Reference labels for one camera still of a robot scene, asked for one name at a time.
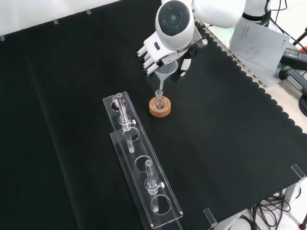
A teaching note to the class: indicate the translucent plastic funnel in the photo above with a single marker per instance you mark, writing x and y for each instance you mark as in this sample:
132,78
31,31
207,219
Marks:
165,73

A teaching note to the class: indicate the glass round-bottom flask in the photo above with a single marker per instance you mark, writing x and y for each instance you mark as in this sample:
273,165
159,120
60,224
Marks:
159,100

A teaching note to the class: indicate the black cloth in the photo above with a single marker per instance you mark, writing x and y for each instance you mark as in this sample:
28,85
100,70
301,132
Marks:
216,143

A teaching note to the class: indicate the clear cloth clip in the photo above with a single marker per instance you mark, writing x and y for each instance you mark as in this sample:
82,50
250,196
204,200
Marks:
2,38
88,12
55,21
210,216
298,171

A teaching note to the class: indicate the white paper booklet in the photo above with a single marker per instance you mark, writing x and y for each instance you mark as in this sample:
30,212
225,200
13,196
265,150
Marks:
259,50

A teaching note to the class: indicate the black and green device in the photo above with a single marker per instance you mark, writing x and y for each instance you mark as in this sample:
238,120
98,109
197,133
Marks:
293,76

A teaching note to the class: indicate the black power adapter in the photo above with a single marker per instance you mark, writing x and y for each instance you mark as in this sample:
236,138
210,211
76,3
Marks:
296,56

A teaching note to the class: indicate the aluminium bench leg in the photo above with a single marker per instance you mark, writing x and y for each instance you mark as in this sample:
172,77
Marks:
292,192

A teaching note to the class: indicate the black tripod leg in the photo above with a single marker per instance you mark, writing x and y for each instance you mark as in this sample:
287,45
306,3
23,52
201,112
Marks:
299,37

